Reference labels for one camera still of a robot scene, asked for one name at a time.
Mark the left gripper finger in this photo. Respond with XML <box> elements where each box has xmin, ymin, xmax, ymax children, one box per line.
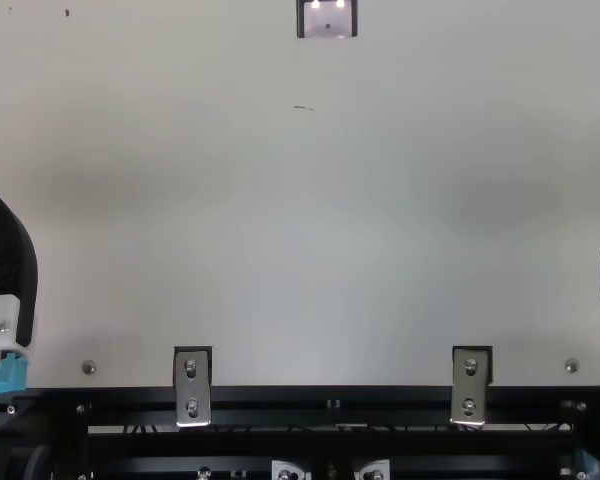
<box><xmin>0</xmin><ymin>193</ymin><xmax>41</xmax><ymax>359</ymax></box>

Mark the small square scanner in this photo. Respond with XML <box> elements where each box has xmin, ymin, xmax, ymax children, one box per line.
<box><xmin>295</xmin><ymin>0</ymin><xmax>359</xmax><ymax>40</ymax></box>

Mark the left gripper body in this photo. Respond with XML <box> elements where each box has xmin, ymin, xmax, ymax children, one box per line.
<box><xmin>0</xmin><ymin>351</ymin><xmax>34</xmax><ymax>397</ymax></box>

